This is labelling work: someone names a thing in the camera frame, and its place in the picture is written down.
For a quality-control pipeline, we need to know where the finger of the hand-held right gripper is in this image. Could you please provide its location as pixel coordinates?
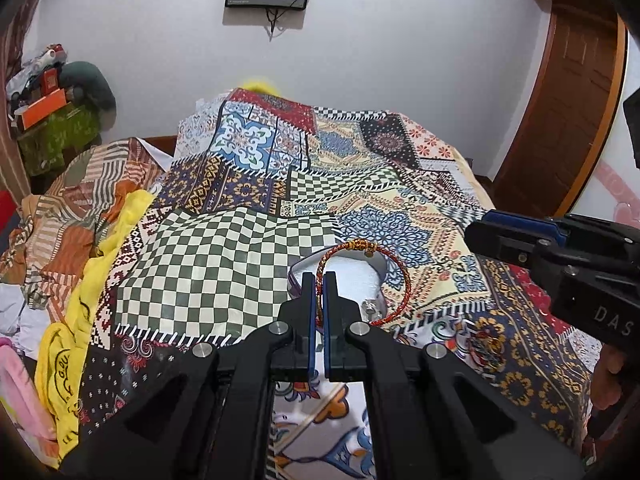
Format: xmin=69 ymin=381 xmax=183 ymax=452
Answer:
xmin=481 ymin=210 xmax=570 ymax=242
xmin=464 ymin=220 xmax=552 ymax=267

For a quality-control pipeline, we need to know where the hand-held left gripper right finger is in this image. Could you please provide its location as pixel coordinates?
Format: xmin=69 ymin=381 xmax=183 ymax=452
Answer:
xmin=322 ymin=271 xmax=587 ymax=480

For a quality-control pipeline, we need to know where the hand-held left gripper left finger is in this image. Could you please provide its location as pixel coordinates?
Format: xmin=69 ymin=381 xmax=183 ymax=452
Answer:
xmin=60 ymin=272 xmax=317 ymax=480

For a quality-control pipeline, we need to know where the white jewelry box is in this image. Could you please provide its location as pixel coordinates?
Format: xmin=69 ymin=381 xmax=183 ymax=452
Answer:
xmin=288 ymin=252 xmax=390 ymax=322

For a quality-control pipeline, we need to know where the red braided bracelet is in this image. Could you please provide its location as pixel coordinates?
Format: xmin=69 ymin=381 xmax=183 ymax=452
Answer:
xmin=316 ymin=240 xmax=409 ymax=326

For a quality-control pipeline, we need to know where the person's right hand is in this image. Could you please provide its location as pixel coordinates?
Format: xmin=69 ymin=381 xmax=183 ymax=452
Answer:
xmin=591 ymin=344 xmax=625 ymax=413

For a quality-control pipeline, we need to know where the patchwork printed blanket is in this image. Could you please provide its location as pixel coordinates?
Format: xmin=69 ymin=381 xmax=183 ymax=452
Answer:
xmin=79 ymin=87 xmax=608 ymax=480

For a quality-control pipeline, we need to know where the brown wooden door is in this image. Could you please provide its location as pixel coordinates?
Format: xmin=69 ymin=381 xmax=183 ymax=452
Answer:
xmin=492 ymin=0 xmax=628 ymax=218

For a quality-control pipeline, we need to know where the black flat panel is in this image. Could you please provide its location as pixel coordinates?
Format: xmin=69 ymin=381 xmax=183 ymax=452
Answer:
xmin=622 ymin=87 xmax=640 ymax=168

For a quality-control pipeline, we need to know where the yellow cloth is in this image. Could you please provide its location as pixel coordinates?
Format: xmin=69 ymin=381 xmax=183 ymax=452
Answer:
xmin=35 ymin=189 xmax=157 ymax=467

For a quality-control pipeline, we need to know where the orange striped blanket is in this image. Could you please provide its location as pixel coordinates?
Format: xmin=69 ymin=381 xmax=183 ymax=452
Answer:
xmin=0 ymin=136 xmax=168 ymax=306

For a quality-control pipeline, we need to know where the white cloth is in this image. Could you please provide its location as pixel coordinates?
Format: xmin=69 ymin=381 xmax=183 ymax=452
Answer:
xmin=0 ymin=282 xmax=48 ymax=361

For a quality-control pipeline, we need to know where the pink cloth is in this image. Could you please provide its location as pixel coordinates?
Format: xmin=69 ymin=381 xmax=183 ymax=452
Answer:
xmin=0 ymin=337 xmax=60 ymax=461

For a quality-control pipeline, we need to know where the green patterned bag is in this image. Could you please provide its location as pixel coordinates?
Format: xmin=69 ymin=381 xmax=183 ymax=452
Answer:
xmin=17 ymin=102 xmax=101 ymax=177

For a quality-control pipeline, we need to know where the dark green cushion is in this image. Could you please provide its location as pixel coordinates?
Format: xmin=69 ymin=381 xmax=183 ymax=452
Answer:
xmin=59 ymin=60 xmax=118 ymax=113

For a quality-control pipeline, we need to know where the orange box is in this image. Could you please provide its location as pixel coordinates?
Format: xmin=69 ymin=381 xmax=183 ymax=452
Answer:
xmin=19 ymin=87 xmax=68 ymax=130

